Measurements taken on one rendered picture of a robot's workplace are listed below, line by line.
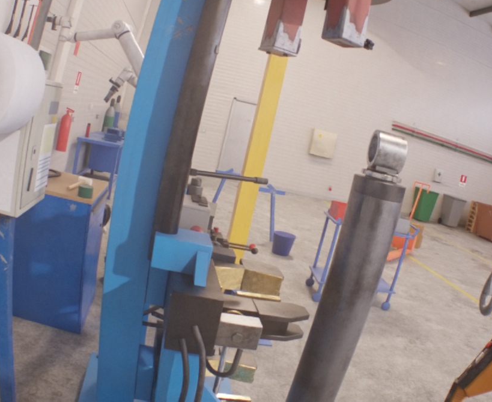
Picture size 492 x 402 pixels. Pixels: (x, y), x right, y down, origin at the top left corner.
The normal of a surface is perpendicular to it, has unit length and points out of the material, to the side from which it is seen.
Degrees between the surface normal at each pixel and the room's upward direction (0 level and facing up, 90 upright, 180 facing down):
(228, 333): 90
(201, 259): 45
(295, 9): 90
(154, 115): 90
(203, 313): 90
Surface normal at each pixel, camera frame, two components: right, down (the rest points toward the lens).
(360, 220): -0.58, -0.03
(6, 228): 0.17, 0.16
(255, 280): -0.09, 0.11
